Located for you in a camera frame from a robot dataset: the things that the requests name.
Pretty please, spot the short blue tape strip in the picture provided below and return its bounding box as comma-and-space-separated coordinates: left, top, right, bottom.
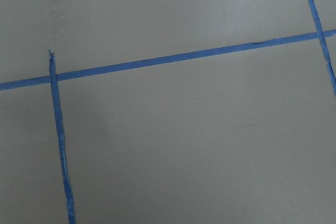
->
49, 51, 76, 224

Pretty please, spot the long blue tape strip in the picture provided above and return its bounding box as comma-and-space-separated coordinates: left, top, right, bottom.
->
0, 29, 336, 91

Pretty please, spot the crossing blue tape strip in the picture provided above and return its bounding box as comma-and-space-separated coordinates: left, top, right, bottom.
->
307, 0, 335, 95

